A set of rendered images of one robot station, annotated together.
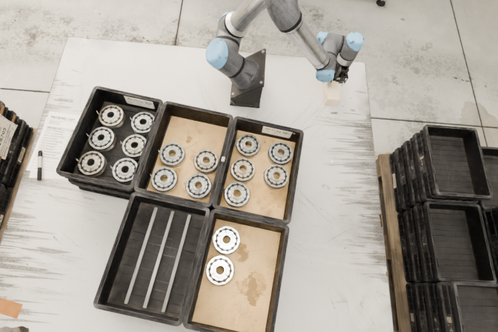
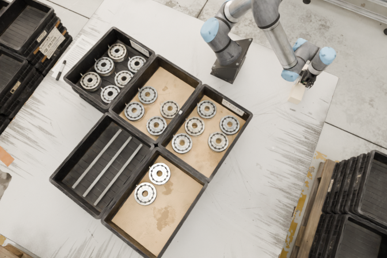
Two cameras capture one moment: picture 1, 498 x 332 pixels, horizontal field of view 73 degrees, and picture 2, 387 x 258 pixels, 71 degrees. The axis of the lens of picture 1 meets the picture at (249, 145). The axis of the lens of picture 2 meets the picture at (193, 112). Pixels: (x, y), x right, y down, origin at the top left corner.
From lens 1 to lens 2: 21 cm
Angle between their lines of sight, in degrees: 11
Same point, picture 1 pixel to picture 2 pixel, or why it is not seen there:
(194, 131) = (171, 84)
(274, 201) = (208, 160)
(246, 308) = (152, 230)
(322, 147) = (270, 134)
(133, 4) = not seen: outside the picture
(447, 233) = (356, 248)
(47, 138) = (73, 53)
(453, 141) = not seen: outside the picture
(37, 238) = (40, 119)
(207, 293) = (130, 206)
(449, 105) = not seen: outside the picture
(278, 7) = (259, 5)
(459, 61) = not seen: outside the picture
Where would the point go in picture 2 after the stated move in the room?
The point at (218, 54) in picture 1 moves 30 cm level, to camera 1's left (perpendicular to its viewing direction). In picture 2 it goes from (209, 30) to (161, 4)
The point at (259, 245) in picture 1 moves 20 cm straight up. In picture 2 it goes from (182, 188) to (182, 184)
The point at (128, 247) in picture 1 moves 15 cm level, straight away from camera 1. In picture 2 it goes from (90, 150) to (72, 129)
